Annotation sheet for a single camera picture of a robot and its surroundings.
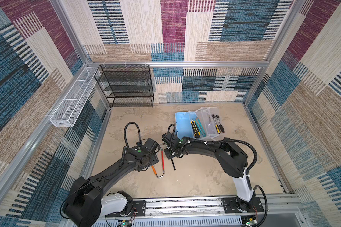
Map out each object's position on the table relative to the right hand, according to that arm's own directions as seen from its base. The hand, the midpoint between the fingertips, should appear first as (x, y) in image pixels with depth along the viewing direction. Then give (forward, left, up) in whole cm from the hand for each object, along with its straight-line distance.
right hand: (170, 154), depth 93 cm
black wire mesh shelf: (+49, +32, +18) cm, 61 cm away
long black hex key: (-7, -2, 0) cm, 7 cm away
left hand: (-6, +11, +6) cm, 14 cm away
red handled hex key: (-4, +5, 0) cm, 7 cm away
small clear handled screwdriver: (+15, -26, +11) cm, 32 cm away
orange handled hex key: (-14, +7, +1) cm, 16 cm away
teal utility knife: (+15, -20, +8) cm, 27 cm away
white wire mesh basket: (+8, +51, +34) cm, 62 cm away
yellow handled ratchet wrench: (+13, -30, +12) cm, 34 cm away
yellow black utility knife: (+9, -17, +9) cm, 21 cm away
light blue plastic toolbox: (+16, -22, +11) cm, 29 cm away
